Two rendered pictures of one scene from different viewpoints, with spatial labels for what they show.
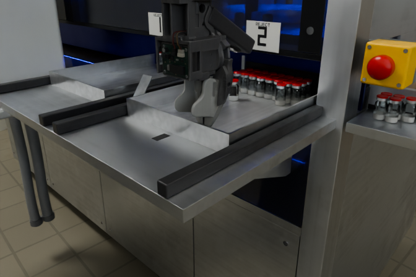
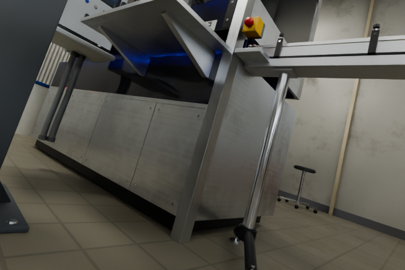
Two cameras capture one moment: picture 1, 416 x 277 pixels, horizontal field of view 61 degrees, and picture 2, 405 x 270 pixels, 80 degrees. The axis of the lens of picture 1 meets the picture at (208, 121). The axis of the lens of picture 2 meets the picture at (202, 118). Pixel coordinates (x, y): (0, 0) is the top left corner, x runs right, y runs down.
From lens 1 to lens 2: 87 cm
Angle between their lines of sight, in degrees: 29
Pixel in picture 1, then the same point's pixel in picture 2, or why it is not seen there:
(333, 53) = (234, 25)
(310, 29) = (227, 18)
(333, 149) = (228, 61)
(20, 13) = not seen: hidden behind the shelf
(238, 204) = (178, 105)
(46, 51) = (103, 44)
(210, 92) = not seen: outside the picture
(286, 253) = (197, 121)
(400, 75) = (255, 25)
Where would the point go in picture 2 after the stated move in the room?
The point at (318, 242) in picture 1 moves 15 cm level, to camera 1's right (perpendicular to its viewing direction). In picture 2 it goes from (214, 107) to (246, 117)
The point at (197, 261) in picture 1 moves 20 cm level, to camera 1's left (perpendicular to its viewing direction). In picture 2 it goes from (143, 153) to (105, 142)
